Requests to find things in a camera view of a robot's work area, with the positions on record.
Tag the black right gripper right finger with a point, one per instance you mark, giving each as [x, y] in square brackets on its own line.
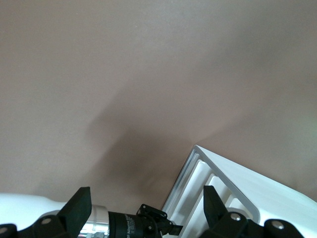
[215, 210]

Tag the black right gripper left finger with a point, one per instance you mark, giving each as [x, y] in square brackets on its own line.
[76, 208]

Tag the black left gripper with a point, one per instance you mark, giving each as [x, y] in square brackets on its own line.
[119, 225]

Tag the white plastic tray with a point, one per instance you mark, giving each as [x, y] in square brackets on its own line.
[260, 178]

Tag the brown table mat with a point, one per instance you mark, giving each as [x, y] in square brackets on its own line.
[99, 74]

